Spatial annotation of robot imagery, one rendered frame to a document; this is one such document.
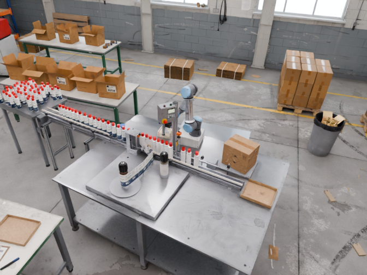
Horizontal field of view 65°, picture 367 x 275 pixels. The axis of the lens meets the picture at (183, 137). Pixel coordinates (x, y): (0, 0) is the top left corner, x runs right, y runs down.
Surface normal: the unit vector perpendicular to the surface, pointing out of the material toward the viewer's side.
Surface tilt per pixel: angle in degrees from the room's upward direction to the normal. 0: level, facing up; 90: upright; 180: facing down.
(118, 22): 90
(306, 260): 0
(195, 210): 0
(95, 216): 1
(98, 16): 90
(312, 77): 90
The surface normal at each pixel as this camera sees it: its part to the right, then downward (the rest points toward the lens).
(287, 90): -0.29, 0.58
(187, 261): 0.08, -0.81
